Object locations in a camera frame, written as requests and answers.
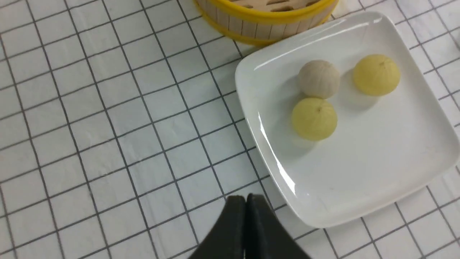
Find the yellow steamed bun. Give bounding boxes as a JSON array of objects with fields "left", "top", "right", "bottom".
[
  {"left": 352, "top": 54, "right": 401, "bottom": 96},
  {"left": 291, "top": 98, "right": 338, "bottom": 141}
]

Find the beige steamed bun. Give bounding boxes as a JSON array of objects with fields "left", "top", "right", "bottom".
[{"left": 297, "top": 60, "right": 341, "bottom": 99}]

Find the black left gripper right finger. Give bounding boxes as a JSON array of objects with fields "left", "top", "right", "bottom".
[{"left": 246, "top": 194, "right": 310, "bottom": 259}]

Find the white checkered tablecloth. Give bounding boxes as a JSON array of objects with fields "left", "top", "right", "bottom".
[{"left": 0, "top": 0, "right": 459, "bottom": 259}]

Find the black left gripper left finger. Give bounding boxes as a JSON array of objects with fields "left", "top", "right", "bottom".
[{"left": 190, "top": 196, "right": 246, "bottom": 259}]

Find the white square plate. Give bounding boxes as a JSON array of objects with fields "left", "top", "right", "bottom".
[{"left": 235, "top": 11, "right": 459, "bottom": 228}]

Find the yellow-rimmed bamboo steamer basket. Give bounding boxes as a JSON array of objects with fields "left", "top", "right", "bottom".
[{"left": 194, "top": 0, "right": 339, "bottom": 46}]

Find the yellow steamed bun front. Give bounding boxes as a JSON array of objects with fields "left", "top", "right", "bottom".
[{"left": 291, "top": 98, "right": 338, "bottom": 141}]

